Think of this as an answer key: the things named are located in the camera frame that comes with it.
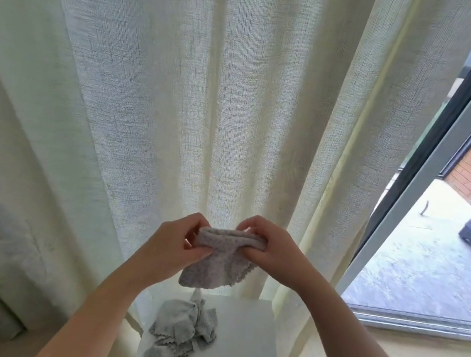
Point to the person's left hand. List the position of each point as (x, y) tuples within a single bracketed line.
[(170, 251)]

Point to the person's right hand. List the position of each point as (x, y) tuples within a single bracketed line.
[(281, 256)]

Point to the pile of grey cloths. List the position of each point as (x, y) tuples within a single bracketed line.
[(180, 332), (221, 267)]

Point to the person's left forearm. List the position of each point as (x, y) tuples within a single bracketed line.
[(97, 323)]

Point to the white table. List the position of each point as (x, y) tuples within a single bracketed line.
[(243, 355)]

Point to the white linen curtain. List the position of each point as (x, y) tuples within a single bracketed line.
[(190, 71)]

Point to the white sliding door frame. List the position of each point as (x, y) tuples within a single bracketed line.
[(425, 162)]

